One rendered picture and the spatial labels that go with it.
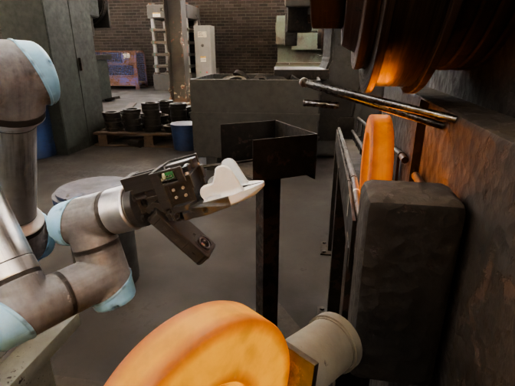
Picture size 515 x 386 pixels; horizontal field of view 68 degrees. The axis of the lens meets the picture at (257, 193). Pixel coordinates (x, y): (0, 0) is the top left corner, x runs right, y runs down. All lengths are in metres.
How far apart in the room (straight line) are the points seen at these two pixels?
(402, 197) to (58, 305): 0.49
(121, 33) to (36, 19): 8.14
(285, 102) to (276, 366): 2.81
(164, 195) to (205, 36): 9.79
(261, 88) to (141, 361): 2.87
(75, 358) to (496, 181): 1.34
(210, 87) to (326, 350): 2.84
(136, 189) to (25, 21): 3.60
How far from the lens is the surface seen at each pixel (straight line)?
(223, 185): 0.55
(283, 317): 1.50
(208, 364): 0.25
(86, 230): 0.66
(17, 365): 1.05
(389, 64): 0.53
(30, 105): 0.80
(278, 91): 3.04
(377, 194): 0.42
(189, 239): 0.61
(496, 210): 0.39
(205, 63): 10.31
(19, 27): 4.19
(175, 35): 7.68
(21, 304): 0.63
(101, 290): 0.67
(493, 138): 0.41
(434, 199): 0.43
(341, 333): 0.39
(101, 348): 1.49
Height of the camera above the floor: 0.94
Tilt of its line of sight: 20 degrees down
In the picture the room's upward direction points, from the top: straight up
